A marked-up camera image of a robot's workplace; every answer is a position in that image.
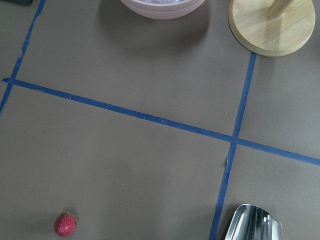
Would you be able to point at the red strawberry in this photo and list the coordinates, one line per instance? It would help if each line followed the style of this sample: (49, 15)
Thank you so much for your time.
(65, 225)

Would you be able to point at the pink bowl with ice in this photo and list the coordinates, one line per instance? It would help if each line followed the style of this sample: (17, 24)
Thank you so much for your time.
(163, 9)

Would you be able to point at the steel scoop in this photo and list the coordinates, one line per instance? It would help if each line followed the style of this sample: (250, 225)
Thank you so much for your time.
(250, 222)

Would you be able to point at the round wooden stand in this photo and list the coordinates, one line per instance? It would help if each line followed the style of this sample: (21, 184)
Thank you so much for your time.
(272, 28)

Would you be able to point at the grey folded cloth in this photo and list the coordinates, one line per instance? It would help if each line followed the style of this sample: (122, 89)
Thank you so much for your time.
(24, 2)

